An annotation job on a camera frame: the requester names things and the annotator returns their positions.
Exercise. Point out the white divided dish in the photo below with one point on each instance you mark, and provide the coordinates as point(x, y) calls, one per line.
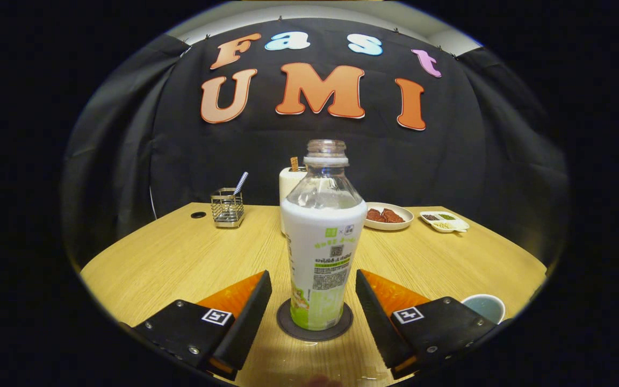
point(446, 222)

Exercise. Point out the striped straw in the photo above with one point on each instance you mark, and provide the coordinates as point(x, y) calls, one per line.
point(240, 183)

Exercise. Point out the black backdrop cloth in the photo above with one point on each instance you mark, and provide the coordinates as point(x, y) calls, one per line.
point(449, 161)

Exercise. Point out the wooden table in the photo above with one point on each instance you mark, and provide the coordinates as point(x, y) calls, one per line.
point(180, 258)

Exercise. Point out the white round plate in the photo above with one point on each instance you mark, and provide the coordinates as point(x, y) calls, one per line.
point(390, 226)

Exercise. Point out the white cup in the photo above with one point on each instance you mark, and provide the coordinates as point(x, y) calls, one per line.
point(484, 307)

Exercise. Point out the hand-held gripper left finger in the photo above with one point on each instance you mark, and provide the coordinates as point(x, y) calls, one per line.
point(247, 317)

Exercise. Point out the brown toast slice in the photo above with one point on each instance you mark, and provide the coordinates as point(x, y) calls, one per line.
point(294, 164)

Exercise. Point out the dark brown round coaster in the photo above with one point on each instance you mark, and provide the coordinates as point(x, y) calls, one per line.
point(288, 325)

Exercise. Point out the clear juice bottle white label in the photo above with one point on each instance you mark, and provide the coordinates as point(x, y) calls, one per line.
point(323, 242)

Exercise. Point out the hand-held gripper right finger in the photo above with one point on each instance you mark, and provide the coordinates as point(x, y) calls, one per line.
point(379, 317)

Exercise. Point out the white toaster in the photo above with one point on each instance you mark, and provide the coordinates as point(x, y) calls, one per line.
point(288, 185)

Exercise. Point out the brown food pieces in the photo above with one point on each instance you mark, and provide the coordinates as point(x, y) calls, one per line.
point(386, 215)

